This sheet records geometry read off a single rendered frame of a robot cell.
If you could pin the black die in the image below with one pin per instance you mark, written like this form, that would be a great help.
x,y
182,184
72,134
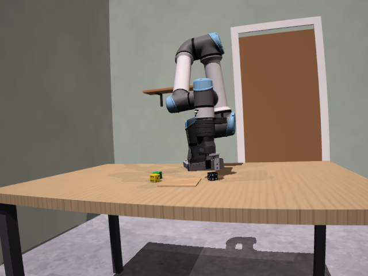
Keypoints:
x,y
212,176

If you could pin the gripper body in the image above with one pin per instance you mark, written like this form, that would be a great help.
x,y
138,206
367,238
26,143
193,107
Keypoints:
x,y
205,129

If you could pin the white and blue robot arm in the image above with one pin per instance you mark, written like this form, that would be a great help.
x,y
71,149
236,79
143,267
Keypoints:
x,y
209,50

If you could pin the yellow die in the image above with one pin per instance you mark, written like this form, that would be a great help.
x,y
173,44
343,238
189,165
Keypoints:
x,y
154,177

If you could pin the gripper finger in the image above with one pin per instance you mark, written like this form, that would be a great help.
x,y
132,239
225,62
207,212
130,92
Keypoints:
x,y
216,161
207,161

